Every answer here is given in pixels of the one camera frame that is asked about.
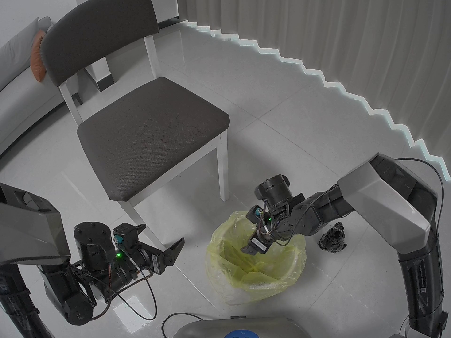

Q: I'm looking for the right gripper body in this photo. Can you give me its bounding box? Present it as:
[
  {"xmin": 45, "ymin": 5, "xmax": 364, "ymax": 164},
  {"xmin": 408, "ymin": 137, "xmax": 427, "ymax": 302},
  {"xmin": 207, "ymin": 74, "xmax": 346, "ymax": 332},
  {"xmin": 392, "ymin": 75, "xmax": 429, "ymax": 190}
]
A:
[{"xmin": 248, "ymin": 220, "xmax": 286, "ymax": 255}]

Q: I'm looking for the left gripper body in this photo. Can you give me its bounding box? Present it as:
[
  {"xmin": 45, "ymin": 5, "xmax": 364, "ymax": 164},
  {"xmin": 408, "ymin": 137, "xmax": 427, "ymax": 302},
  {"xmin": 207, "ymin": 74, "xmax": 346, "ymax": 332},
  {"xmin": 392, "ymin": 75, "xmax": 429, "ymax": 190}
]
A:
[{"xmin": 114, "ymin": 234, "xmax": 174, "ymax": 284}]

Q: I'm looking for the yellow plastic bag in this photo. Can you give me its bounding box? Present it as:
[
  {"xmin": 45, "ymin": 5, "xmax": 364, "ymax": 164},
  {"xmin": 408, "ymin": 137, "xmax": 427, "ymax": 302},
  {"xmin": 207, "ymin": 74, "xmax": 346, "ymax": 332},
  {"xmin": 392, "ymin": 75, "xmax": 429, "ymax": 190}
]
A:
[{"xmin": 206, "ymin": 211, "xmax": 306, "ymax": 305}]

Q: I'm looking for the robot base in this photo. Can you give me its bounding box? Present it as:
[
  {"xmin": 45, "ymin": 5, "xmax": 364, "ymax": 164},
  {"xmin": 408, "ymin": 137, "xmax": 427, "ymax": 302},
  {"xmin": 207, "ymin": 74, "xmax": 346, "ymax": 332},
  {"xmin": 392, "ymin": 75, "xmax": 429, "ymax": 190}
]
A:
[{"xmin": 175, "ymin": 316, "xmax": 312, "ymax": 338}]

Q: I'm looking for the white trash bin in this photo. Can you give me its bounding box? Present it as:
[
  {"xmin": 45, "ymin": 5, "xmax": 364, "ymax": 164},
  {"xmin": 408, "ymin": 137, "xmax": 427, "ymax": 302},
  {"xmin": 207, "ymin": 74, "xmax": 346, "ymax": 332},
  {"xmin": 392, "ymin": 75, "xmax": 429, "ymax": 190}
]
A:
[{"xmin": 210, "ymin": 217, "xmax": 304, "ymax": 303}]

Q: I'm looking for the crumpled black plastic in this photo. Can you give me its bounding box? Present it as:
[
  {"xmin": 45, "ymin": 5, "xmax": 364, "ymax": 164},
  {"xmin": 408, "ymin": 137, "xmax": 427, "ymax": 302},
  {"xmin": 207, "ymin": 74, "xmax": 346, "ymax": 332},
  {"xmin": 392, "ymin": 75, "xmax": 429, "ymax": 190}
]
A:
[{"xmin": 319, "ymin": 221, "xmax": 347, "ymax": 254}]

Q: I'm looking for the grey white-legged chair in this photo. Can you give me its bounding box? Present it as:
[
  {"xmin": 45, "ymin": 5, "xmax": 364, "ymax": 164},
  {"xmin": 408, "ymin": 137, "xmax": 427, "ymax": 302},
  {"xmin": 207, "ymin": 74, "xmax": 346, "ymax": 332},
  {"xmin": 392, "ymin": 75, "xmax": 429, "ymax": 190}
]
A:
[{"xmin": 41, "ymin": 0, "xmax": 230, "ymax": 251}]

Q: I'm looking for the pale grey sofa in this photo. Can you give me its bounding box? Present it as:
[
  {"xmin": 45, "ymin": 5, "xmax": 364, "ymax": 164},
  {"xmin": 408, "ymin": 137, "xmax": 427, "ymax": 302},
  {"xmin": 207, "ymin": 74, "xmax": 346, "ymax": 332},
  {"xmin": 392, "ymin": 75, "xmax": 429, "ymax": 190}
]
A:
[{"xmin": 0, "ymin": 16, "xmax": 76, "ymax": 159}]

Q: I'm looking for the orange cushion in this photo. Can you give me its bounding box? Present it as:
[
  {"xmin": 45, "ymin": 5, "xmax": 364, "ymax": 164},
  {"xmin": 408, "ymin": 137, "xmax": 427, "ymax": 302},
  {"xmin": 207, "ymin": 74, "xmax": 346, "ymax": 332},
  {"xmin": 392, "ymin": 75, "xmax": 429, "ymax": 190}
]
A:
[{"xmin": 30, "ymin": 30, "xmax": 47, "ymax": 83}]

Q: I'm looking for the beige curtain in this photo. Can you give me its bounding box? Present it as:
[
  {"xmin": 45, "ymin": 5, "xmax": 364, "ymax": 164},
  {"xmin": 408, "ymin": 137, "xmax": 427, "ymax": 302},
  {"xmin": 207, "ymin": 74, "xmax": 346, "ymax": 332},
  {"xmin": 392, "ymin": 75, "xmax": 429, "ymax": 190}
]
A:
[{"xmin": 175, "ymin": 0, "xmax": 451, "ymax": 180}]

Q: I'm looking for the grey cushion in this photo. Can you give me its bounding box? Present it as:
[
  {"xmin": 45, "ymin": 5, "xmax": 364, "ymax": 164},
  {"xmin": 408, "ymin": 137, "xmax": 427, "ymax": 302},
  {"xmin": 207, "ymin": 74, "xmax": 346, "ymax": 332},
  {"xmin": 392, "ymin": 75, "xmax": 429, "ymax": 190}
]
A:
[{"xmin": 0, "ymin": 16, "xmax": 40, "ymax": 91}]

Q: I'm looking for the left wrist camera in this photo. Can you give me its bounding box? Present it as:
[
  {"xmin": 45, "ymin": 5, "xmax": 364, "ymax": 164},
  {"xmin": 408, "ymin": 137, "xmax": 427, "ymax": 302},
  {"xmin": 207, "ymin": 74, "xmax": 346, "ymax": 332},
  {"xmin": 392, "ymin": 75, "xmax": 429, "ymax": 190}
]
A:
[{"xmin": 113, "ymin": 223, "xmax": 139, "ymax": 250}]

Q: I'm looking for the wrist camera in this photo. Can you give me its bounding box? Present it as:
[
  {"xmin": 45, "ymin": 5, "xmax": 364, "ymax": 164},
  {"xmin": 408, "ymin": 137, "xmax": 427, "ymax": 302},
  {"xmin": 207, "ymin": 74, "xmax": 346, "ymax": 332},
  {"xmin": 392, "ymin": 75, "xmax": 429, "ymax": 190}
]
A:
[
  {"xmin": 113, "ymin": 223, "xmax": 139, "ymax": 250},
  {"xmin": 246, "ymin": 204, "xmax": 265, "ymax": 225}
]

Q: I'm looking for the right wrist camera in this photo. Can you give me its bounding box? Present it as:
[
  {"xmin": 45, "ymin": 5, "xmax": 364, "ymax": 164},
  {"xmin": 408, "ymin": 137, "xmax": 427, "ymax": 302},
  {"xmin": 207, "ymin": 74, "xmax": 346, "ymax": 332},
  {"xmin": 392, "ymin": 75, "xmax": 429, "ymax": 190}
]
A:
[{"xmin": 246, "ymin": 204, "xmax": 265, "ymax": 225}]

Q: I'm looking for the black cable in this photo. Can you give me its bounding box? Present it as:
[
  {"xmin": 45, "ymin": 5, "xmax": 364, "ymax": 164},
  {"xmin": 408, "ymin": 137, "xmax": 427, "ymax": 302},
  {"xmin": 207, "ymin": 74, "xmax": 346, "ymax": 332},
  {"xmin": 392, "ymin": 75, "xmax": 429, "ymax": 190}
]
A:
[
  {"xmin": 396, "ymin": 158, "xmax": 445, "ymax": 233},
  {"xmin": 161, "ymin": 312, "xmax": 212, "ymax": 336}
]

